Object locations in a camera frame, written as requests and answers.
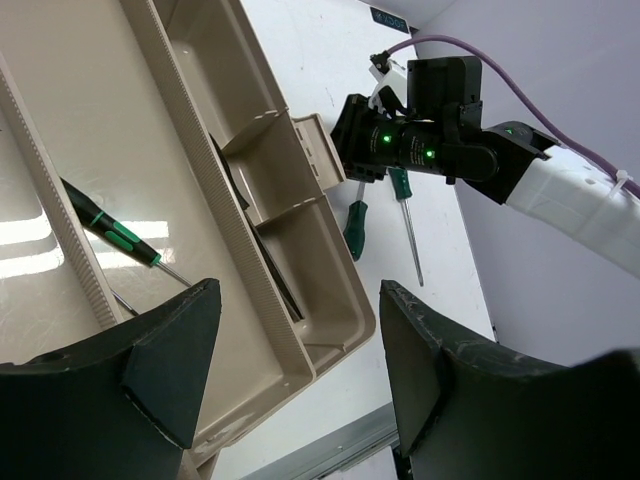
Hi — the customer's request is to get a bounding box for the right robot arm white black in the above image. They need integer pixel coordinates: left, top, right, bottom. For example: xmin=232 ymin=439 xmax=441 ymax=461
xmin=331 ymin=56 xmax=639 ymax=276

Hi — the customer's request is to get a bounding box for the beige cantilever toolbox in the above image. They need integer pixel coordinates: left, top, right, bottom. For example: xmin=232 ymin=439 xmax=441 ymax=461
xmin=1 ymin=1 xmax=376 ymax=479

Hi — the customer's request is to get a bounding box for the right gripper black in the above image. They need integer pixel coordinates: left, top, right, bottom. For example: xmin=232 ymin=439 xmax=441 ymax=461
xmin=331 ymin=56 xmax=498 ymax=182

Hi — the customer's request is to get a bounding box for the yellow black handle file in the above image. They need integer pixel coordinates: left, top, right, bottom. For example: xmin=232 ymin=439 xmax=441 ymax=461
xmin=209 ymin=133 xmax=304 ymax=322

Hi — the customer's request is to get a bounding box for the small black green precision screwdriver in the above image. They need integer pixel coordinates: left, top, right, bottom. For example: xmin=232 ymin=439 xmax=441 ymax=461
xmin=61 ymin=179 xmax=191 ymax=287

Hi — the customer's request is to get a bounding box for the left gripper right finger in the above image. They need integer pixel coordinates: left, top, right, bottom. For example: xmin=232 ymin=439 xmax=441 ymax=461
xmin=379 ymin=280 xmax=639 ymax=479

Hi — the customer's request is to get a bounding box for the large green handle screwdriver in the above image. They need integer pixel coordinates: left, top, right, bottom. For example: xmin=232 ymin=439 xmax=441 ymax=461
xmin=343 ymin=182 xmax=368 ymax=262

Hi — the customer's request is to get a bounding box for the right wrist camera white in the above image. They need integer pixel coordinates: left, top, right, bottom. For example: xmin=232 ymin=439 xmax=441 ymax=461
xmin=368 ymin=51 xmax=408 ymax=117

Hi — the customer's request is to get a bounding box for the green handle long screwdriver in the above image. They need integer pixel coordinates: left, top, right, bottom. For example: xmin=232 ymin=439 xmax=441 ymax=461
xmin=388 ymin=169 xmax=424 ymax=287

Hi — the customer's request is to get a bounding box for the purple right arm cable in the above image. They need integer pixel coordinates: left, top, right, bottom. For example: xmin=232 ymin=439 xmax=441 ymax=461
xmin=387 ymin=34 xmax=640 ymax=199

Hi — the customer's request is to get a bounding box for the aluminium front rail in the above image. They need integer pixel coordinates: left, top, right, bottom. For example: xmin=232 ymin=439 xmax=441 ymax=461
xmin=245 ymin=403 xmax=399 ymax=479

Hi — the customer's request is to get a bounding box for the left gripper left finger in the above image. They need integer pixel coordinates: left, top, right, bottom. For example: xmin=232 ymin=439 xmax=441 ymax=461
xmin=1 ymin=278 xmax=221 ymax=479

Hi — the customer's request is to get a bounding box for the blue label sticker right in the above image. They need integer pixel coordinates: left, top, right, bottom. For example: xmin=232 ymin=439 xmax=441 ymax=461
xmin=370 ymin=6 xmax=411 ymax=34

